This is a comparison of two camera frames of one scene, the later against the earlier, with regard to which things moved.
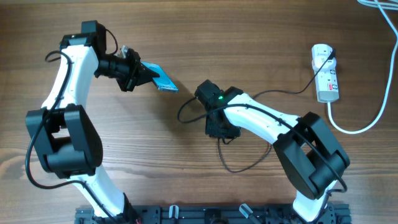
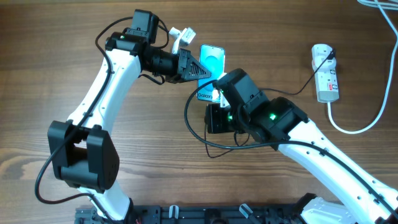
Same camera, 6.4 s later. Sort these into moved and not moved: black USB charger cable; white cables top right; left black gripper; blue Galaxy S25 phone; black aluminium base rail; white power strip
Moved: blue Galaxy S25 phone; black USB charger cable; left black gripper
Not moved: black aluminium base rail; white cables top right; white power strip
